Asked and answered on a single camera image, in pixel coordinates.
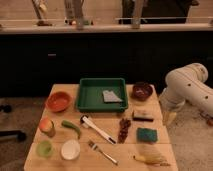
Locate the grey cloth piece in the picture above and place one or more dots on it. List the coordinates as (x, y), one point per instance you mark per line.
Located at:
(110, 97)

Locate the green chili pepper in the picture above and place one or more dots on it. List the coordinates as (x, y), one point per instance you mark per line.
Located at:
(70, 125)

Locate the dark brown bowl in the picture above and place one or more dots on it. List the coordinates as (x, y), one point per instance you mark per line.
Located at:
(142, 91)

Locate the green plastic tray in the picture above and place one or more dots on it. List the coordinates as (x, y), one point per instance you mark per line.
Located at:
(90, 95)

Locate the silver fork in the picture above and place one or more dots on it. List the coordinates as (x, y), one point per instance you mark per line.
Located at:
(95, 147)

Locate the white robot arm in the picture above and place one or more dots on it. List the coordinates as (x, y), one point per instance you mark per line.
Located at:
(186, 84)

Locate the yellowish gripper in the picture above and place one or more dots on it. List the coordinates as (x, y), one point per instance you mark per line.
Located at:
(169, 118)

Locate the red orange bowl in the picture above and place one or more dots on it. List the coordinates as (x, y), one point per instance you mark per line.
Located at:
(58, 101)

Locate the white handled peeler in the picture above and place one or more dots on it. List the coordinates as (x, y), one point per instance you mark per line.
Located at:
(85, 120)

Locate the yellow corn cob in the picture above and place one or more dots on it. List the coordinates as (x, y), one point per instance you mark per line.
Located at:
(150, 155)

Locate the green sponge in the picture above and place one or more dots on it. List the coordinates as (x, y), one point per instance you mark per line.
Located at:
(146, 135)

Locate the light green cup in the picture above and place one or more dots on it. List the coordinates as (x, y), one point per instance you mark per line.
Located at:
(44, 149)

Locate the white round cup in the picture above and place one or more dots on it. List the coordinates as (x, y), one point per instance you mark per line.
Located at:
(70, 150)

